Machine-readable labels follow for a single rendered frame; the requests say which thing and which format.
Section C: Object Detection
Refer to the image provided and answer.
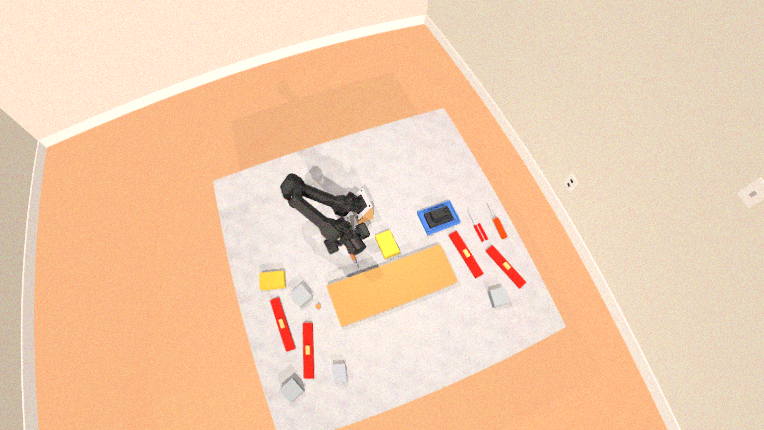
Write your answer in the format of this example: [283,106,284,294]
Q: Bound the orange-handled awl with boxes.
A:
[487,203,508,239]

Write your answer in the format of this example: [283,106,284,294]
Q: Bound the blue tray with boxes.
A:
[417,200,461,236]

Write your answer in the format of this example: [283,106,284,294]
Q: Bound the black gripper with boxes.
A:
[324,223,370,255]

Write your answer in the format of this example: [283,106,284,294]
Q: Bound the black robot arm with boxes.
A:
[280,173,367,255]

